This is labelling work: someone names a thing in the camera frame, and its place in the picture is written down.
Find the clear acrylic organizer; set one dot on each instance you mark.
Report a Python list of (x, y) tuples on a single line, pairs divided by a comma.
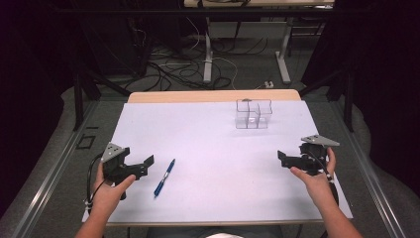
[(253, 114)]

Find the black crossbar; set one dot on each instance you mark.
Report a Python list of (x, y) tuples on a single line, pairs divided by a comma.
[(198, 12)]

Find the aluminium floor rail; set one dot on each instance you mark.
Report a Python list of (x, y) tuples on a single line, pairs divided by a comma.
[(369, 172), (56, 165)]

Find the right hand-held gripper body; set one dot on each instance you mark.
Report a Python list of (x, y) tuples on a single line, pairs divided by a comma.
[(312, 158)]

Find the black floor hatch frame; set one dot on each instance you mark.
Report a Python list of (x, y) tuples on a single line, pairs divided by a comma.
[(85, 142)]

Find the blue pen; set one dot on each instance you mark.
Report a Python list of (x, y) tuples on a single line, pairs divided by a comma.
[(164, 179)]

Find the white table mat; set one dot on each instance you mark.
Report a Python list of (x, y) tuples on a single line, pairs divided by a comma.
[(218, 165)]

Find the white desk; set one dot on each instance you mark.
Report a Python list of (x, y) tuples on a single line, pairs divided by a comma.
[(207, 56)]

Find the black metal stand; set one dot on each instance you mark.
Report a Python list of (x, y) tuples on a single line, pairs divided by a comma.
[(78, 99), (347, 99)]

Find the person's right hand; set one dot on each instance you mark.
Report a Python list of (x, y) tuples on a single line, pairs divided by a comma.
[(318, 186)]

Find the person's left hand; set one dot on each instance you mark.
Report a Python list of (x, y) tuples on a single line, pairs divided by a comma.
[(107, 196)]

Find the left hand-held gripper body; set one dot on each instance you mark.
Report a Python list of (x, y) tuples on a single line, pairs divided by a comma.
[(114, 167)]

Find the dark curtain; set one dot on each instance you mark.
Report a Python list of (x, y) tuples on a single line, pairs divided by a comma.
[(29, 99), (389, 82)]

